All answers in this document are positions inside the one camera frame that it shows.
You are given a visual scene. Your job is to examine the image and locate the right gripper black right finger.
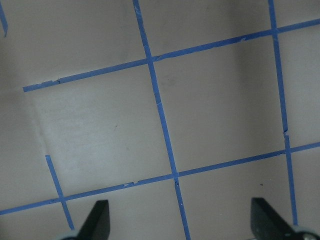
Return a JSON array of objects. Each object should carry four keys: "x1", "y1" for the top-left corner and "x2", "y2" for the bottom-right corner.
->
[{"x1": 250, "y1": 197, "x2": 300, "y2": 240}]

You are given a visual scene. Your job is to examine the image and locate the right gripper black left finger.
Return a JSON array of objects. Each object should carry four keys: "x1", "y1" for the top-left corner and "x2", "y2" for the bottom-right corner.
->
[{"x1": 75, "y1": 200, "x2": 111, "y2": 240}]

